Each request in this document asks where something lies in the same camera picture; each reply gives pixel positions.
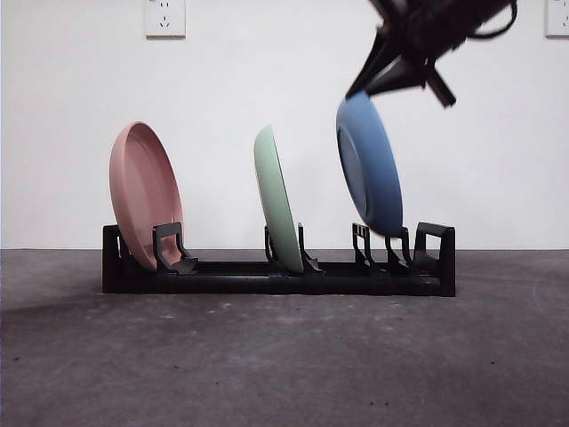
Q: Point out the blue plate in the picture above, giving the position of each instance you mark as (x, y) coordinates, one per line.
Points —
(375, 164)

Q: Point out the black plate rack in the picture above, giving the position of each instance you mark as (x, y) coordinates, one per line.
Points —
(231, 282)

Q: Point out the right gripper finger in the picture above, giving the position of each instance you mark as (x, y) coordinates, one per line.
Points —
(400, 78)
(375, 58)

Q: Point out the pink plate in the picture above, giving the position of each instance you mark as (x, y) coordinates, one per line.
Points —
(142, 191)

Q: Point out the white wall socket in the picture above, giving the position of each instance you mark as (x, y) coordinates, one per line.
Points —
(558, 18)
(164, 20)

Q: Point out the green plate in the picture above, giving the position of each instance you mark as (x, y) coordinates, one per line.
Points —
(275, 200)

